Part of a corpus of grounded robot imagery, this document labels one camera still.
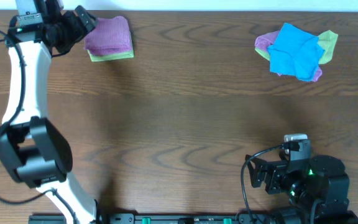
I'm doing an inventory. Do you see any purple microfiber cloth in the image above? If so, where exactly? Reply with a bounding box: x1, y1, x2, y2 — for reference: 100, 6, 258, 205
84, 16, 133, 56

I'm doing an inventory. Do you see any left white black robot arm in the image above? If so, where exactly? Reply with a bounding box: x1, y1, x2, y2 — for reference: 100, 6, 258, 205
0, 1, 104, 223

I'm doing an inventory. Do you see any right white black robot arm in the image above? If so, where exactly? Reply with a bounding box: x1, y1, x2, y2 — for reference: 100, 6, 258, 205
246, 152, 358, 224

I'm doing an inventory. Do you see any folded green cloth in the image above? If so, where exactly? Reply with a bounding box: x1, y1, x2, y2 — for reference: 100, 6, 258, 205
87, 49, 134, 62

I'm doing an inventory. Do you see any blue cloth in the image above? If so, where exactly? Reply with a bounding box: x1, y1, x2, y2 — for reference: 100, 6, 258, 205
267, 23, 324, 82

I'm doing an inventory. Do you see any green cloth in pile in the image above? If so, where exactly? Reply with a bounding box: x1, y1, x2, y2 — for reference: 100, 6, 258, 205
254, 29, 339, 65

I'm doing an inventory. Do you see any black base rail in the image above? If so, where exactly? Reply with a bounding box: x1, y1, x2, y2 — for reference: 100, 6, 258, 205
27, 212, 344, 224

